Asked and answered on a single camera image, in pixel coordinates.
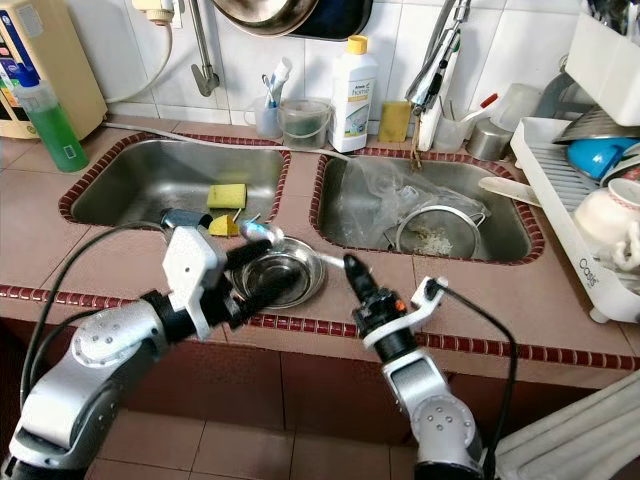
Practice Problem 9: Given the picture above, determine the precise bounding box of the blue toothbrush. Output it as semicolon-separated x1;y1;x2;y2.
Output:
262;75;281;109

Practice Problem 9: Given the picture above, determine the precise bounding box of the white detergent bottle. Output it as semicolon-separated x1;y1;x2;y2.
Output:
328;35;381;154

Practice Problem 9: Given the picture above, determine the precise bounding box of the steel bowl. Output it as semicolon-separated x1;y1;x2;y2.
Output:
230;237;328;311

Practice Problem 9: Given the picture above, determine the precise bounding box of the white rice paddle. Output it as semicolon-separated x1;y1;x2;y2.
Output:
478;176;546;209

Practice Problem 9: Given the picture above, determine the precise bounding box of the clear plastic bag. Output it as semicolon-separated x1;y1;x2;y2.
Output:
335;156;471;249

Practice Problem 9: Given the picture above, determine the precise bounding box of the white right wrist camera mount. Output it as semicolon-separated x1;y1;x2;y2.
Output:
363;275;449;351

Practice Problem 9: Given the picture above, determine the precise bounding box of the clear plastic cup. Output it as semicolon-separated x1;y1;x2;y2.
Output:
253;98;283;139

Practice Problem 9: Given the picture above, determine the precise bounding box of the blue bowl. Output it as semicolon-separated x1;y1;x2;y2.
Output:
565;135;640;183

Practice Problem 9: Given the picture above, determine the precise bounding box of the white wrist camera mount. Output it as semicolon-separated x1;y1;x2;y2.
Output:
363;275;449;351
160;225;229;341

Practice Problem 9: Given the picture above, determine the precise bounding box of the steel pull-out faucet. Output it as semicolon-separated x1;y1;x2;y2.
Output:
405;0;476;151

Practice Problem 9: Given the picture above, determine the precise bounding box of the yellow scouring pad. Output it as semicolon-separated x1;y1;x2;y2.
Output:
378;100;413;144

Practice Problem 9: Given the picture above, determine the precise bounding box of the steel plate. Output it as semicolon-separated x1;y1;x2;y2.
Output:
540;70;640;146

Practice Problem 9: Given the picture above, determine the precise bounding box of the white toothpaste tube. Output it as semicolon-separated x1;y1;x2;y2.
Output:
270;57;296;106

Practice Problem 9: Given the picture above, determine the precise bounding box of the steel sink basin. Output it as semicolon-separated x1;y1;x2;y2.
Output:
58;132;291;236
310;148;546;266

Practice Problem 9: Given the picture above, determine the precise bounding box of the yellow sponge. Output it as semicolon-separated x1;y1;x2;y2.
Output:
206;184;249;212

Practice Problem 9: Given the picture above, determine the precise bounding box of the clear plastic tub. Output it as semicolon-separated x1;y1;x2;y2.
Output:
278;98;333;151

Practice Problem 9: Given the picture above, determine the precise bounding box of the cream water ionizer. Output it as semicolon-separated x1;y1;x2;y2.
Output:
0;0;109;141

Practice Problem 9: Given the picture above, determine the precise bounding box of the white outlet tube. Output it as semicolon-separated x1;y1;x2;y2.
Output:
105;120;351;159

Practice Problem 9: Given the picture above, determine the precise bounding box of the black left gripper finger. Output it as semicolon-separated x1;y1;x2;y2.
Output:
225;240;276;276
245;268;303;313

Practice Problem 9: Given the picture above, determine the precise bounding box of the steel mesh strainer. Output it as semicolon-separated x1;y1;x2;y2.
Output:
395;203;489;263

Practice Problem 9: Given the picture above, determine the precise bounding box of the clear plastic box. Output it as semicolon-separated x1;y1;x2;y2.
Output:
495;82;543;131

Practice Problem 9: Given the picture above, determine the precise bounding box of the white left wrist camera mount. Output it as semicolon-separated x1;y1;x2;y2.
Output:
160;225;229;341

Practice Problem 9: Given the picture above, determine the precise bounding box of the hanging dark blue pan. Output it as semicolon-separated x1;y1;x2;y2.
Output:
290;0;376;41

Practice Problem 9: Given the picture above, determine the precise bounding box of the steel wall tap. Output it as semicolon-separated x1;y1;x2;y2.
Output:
188;0;221;99

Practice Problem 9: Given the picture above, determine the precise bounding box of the white ceramic cup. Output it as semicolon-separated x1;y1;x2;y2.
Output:
572;185;640;273

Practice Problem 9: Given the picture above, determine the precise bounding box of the white curved water hose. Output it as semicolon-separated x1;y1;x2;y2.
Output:
105;22;173;107

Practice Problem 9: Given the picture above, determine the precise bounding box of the white dish rack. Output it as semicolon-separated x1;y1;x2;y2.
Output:
508;10;640;323

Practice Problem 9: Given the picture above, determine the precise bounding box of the white utensil red tip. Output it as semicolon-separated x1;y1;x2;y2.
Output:
455;92;501;126

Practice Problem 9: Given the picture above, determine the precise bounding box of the steel cup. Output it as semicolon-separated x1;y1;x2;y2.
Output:
465;118;513;163

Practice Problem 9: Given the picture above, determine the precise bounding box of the hanging steel wok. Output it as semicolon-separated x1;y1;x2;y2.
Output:
210;0;326;39

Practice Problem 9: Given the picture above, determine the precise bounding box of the green dish soap bottle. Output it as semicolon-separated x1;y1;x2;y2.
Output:
15;62;89;173

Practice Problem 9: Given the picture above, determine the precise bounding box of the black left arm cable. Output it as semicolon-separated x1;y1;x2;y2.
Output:
18;222;171;421

